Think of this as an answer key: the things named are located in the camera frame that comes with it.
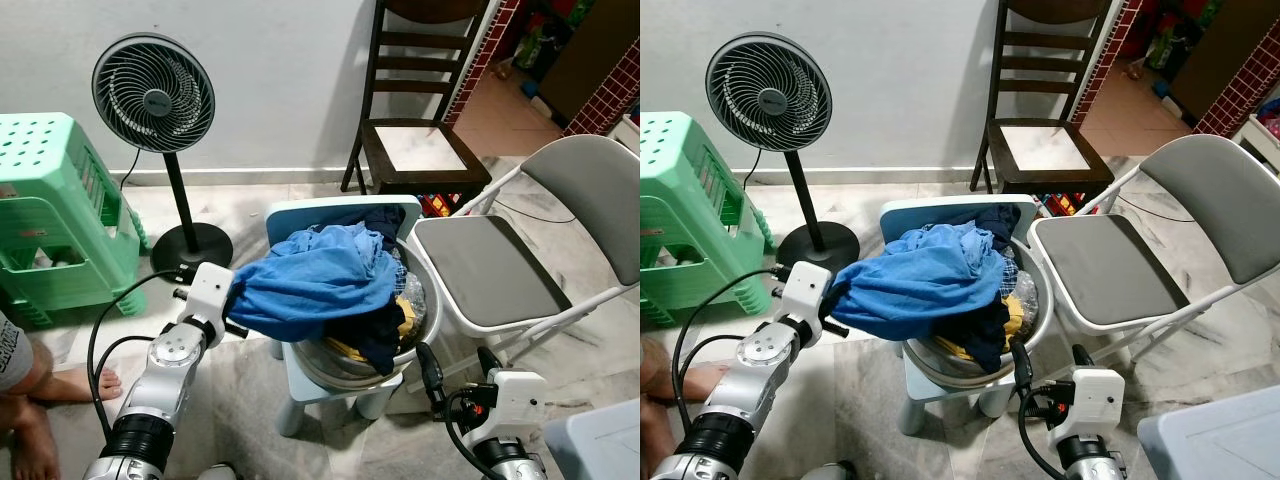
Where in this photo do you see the blue shirt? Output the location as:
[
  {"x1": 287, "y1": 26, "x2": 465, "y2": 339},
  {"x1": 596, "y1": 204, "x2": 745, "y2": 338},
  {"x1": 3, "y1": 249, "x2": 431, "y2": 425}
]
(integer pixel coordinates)
[
  {"x1": 830, "y1": 222, "x2": 1011, "y2": 343},
  {"x1": 228, "y1": 222, "x2": 401, "y2": 343}
]

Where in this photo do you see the navy garment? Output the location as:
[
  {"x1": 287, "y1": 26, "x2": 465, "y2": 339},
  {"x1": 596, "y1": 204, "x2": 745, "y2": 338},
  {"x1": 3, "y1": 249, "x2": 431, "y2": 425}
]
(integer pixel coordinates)
[
  {"x1": 935, "y1": 205, "x2": 1021, "y2": 376},
  {"x1": 320, "y1": 205, "x2": 411, "y2": 376}
]

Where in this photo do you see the yellow garment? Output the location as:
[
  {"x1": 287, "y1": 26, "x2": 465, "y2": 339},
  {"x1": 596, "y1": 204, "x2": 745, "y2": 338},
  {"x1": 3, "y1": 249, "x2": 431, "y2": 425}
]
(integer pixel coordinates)
[
  {"x1": 325, "y1": 300, "x2": 416, "y2": 361},
  {"x1": 940, "y1": 300, "x2": 1026, "y2": 361}
]

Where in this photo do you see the steel laundry basin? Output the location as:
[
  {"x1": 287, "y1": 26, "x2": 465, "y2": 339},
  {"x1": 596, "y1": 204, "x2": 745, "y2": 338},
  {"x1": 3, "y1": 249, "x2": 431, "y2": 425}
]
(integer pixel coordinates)
[
  {"x1": 290, "y1": 240, "x2": 443, "y2": 393},
  {"x1": 905, "y1": 240, "x2": 1056, "y2": 393}
]

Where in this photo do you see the grey folding chair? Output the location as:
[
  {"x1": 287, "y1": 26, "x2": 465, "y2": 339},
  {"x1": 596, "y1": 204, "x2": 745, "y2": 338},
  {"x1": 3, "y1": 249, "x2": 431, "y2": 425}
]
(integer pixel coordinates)
[
  {"x1": 405, "y1": 133, "x2": 641, "y2": 366},
  {"x1": 1028, "y1": 133, "x2": 1280, "y2": 366}
]

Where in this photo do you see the light blue child chair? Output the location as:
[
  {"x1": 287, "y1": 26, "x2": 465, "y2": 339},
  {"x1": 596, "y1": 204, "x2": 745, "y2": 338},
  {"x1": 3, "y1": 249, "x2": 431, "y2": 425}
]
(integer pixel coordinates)
[
  {"x1": 880, "y1": 195, "x2": 1041, "y2": 438},
  {"x1": 265, "y1": 195, "x2": 426, "y2": 438}
]

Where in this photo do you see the white plastic folding table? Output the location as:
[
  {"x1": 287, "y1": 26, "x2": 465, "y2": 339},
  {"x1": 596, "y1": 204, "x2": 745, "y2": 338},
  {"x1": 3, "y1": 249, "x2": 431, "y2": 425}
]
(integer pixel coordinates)
[
  {"x1": 543, "y1": 398, "x2": 641, "y2": 480},
  {"x1": 1138, "y1": 385, "x2": 1280, "y2": 480}
]

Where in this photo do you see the barefoot person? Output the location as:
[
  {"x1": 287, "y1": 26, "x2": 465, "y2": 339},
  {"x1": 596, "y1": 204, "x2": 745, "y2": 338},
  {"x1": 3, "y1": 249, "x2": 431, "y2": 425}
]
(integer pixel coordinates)
[
  {"x1": 0, "y1": 312, "x2": 123, "y2": 480},
  {"x1": 640, "y1": 335, "x2": 731, "y2": 480}
]

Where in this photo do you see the dark wooden chair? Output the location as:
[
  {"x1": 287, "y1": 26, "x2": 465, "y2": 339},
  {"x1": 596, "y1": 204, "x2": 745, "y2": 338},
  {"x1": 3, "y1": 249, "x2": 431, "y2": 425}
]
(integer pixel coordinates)
[
  {"x1": 970, "y1": 0, "x2": 1118, "y2": 196},
  {"x1": 340, "y1": 0, "x2": 498, "y2": 196}
]

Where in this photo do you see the green plastic stool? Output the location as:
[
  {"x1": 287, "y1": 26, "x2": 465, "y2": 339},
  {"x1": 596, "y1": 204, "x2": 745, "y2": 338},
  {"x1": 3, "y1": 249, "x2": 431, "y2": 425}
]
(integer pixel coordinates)
[
  {"x1": 640, "y1": 112, "x2": 776, "y2": 326},
  {"x1": 0, "y1": 112, "x2": 151, "y2": 326}
]

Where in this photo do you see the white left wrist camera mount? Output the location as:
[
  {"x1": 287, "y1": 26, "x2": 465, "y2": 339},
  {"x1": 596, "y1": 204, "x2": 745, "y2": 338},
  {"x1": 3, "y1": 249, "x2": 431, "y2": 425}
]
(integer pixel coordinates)
[
  {"x1": 782, "y1": 262, "x2": 833, "y2": 323},
  {"x1": 185, "y1": 262, "x2": 236, "y2": 321}
]

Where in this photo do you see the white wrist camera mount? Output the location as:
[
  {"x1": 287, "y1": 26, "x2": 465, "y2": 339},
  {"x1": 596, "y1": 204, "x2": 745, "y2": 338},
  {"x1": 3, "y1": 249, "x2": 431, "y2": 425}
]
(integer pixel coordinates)
[
  {"x1": 487, "y1": 368, "x2": 548, "y2": 436},
  {"x1": 1070, "y1": 367, "x2": 1126, "y2": 436},
  {"x1": 185, "y1": 262, "x2": 236, "y2": 321},
  {"x1": 782, "y1": 262, "x2": 833, "y2": 323}
]

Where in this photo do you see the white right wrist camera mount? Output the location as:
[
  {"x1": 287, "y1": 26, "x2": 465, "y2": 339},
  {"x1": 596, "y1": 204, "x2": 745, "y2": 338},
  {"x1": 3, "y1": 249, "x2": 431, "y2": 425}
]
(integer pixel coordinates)
[
  {"x1": 487, "y1": 368, "x2": 548, "y2": 436},
  {"x1": 1070, "y1": 367, "x2": 1126, "y2": 436}
]

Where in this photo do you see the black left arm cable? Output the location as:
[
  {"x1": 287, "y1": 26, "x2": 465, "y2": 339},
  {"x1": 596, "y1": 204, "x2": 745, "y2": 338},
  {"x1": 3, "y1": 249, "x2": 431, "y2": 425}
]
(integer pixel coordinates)
[
  {"x1": 671, "y1": 264, "x2": 791, "y2": 426},
  {"x1": 680, "y1": 333, "x2": 756, "y2": 416},
  {"x1": 87, "y1": 266, "x2": 196, "y2": 433},
  {"x1": 97, "y1": 333, "x2": 166, "y2": 421}
]

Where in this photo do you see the black pedestal fan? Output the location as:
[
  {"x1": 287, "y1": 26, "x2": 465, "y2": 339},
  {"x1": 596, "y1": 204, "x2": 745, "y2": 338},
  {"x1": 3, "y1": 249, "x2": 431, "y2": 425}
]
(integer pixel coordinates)
[
  {"x1": 705, "y1": 33, "x2": 861, "y2": 273},
  {"x1": 92, "y1": 33, "x2": 234, "y2": 273}
]

